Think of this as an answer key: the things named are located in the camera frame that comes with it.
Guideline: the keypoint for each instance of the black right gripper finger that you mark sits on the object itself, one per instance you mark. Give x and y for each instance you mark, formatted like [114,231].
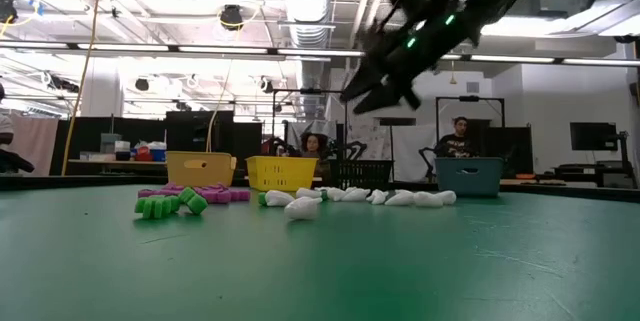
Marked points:
[387,98]
[367,83]

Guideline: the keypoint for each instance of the white ghost figure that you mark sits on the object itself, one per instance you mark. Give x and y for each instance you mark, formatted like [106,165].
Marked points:
[356,195]
[336,194]
[307,193]
[427,200]
[448,197]
[302,208]
[377,196]
[400,199]
[279,198]

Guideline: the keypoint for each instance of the green small pieces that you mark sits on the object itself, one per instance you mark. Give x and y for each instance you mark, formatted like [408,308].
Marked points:
[196,203]

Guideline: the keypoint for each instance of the white hanging sheet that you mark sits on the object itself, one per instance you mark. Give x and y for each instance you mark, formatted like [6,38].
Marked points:
[407,151]

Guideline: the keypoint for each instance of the black plastic basket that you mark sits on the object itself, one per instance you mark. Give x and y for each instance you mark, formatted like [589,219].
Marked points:
[360,173]

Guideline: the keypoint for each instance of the person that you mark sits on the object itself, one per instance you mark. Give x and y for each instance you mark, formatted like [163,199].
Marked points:
[457,146]
[312,143]

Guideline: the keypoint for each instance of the black ceiling spotlight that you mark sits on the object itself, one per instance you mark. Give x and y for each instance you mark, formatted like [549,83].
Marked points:
[142,84]
[266,85]

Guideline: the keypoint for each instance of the blue plastic basket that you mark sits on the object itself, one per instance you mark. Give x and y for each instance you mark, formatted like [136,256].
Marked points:
[470,178]

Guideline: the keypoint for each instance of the yellow plastic basket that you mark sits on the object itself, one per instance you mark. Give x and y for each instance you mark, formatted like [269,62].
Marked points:
[280,173]

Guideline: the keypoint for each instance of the green table mat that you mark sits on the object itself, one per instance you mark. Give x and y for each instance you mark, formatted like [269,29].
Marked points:
[320,271]

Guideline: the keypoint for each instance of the blue container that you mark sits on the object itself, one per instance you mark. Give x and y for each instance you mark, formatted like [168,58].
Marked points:
[158,154]

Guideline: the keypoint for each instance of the orange plastic basket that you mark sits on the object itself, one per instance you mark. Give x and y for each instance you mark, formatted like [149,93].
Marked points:
[200,171]

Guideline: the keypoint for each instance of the red container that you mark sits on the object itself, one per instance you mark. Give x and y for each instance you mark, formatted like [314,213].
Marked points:
[143,152]

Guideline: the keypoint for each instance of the grey storage box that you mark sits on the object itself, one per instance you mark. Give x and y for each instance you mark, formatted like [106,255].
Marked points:
[110,142]

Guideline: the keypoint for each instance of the black computer monitor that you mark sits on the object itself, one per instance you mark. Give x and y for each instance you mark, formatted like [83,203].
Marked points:
[592,136]

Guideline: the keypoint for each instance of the black desk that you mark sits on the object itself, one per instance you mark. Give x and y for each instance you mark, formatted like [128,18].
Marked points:
[580,168]

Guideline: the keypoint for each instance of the wooden side table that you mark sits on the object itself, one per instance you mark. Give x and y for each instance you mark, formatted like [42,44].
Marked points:
[100,162]

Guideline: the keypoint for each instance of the pink curtain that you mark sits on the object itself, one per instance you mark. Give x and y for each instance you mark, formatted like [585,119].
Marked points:
[35,136]

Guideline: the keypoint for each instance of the black monitor stand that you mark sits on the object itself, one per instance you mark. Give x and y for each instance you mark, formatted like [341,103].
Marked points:
[624,156]

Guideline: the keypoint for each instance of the black overhead camera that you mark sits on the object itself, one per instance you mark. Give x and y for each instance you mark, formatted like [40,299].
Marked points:
[231,17]

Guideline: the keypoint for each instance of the silver ventilation duct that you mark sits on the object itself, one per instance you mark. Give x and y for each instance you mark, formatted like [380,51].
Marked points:
[307,11]

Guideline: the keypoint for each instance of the black partition wall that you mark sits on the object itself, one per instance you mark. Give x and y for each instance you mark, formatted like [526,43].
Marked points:
[90,136]

